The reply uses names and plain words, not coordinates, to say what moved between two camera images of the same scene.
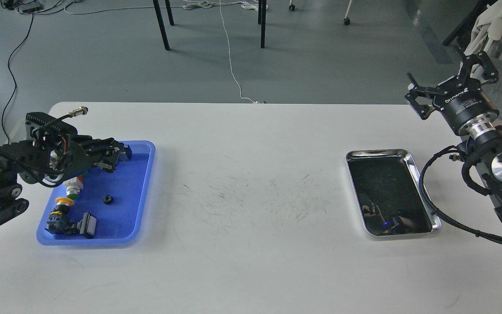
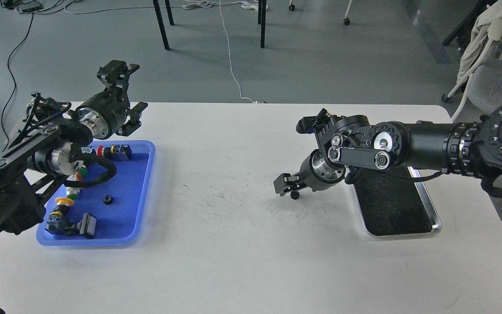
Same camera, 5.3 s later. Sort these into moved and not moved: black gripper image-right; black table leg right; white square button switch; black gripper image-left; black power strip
Moved: black gripper image-right; black gripper image-left
Not moved: black power strip; black table leg right; white square button switch
